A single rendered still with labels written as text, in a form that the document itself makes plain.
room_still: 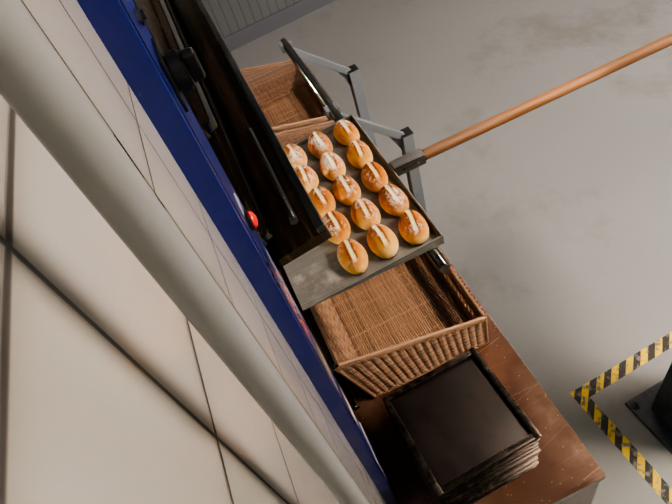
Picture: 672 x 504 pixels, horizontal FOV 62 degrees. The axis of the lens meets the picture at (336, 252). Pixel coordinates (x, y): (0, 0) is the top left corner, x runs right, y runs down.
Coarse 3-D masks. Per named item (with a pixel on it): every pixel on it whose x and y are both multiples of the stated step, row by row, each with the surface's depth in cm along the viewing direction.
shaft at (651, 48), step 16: (640, 48) 150; (656, 48) 150; (608, 64) 149; (624, 64) 149; (576, 80) 148; (592, 80) 149; (544, 96) 148; (560, 96) 149; (512, 112) 147; (480, 128) 146; (448, 144) 146
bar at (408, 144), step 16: (288, 48) 200; (304, 64) 192; (320, 64) 216; (336, 64) 218; (352, 80) 224; (320, 96) 178; (336, 112) 170; (368, 112) 238; (368, 128) 183; (384, 128) 186; (400, 144) 194; (416, 176) 205; (416, 192) 211; (432, 256) 129
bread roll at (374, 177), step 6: (372, 162) 145; (366, 168) 144; (372, 168) 143; (378, 168) 143; (366, 174) 143; (372, 174) 142; (378, 174) 142; (384, 174) 143; (366, 180) 143; (372, 180) 142; (378, 180) 142; (384, 180) 142; (366, 186) 144; (372, 186) 142; (378, 186) 142; (378, 192) 144
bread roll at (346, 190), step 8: (344, 176) 144; (336, 184) 143; (344, 184) 142; (352, 184) 142; (336, 192) 143; (344, 192) 141; (352, 192) 141; (360, 192) 144; (344, 200) 142; (352, 200) 142
